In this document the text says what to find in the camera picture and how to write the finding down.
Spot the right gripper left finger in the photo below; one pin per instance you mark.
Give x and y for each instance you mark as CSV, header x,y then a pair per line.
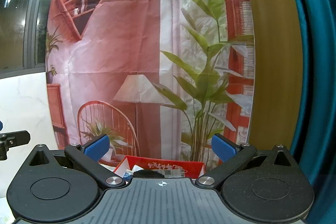
x,y
85,158

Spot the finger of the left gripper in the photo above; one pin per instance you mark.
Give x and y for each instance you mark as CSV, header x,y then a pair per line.
x,y
12,139

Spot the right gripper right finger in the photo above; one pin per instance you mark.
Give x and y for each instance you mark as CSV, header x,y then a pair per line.
x,y
236,158

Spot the black soft item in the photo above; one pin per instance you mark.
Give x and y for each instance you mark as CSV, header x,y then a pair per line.
x,y
147,173

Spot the printed room backdrop cloth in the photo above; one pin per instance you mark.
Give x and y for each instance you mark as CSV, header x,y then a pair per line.
x,y
159,77

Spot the green checked tablecloth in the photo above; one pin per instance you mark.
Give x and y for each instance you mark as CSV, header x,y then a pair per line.
x,y
117,170

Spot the blue white package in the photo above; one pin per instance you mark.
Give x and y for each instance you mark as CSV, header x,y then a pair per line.
x,y
128,175

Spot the red strawberry cardboard box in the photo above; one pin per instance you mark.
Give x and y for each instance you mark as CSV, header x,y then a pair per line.
x,y
169,168

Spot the dark window frame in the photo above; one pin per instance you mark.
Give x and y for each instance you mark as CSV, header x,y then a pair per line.
x,y
23,35

